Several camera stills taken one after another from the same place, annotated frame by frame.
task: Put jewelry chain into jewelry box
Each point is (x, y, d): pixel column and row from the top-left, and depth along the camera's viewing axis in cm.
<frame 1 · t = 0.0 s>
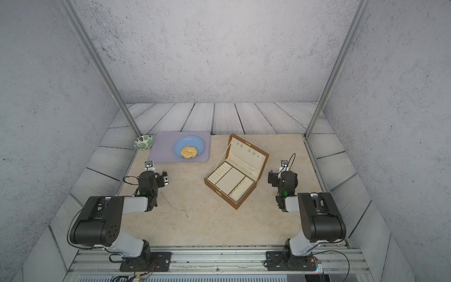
left hand: (156, 172, 94), fingers open
right hand: (282, 169, 94), fingers open
brown jewelry box: (235, 179, 94), point 7 cm above the table
thin silver jewelry chain: (174, 207, 91), on the table
blue plate: (188, 141, 119), point 2 cm above the table
yellow pastry: (189, 152, 110), point 4 cm above the table
green leaf patterned bowl: (144, 142, 117), point 3 cm above the table

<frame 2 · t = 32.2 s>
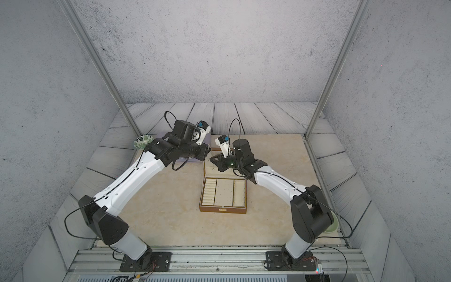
left hand: (212, 149, 76), fingers closed
right hand: (211, 159, 80), fingers closed
brown jewelry box: (222, 191, 91), point 6 cm above the table
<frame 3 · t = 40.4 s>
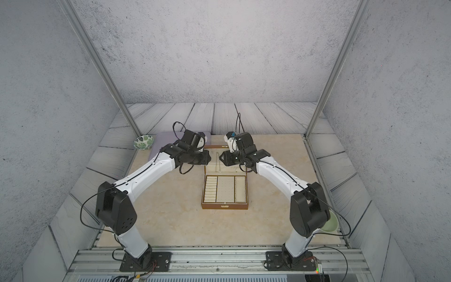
left hand: (212, 158, 85), fingers closed
right hand: (222, 156, 84), fingers open
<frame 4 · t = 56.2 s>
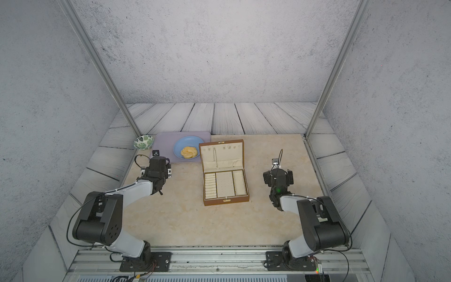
left hand: (158, 167, 94), fingers open
right hand: (280, 169, 92), fingers open
brown jewelry box: (225, 180, 94), point 6 cm above the table
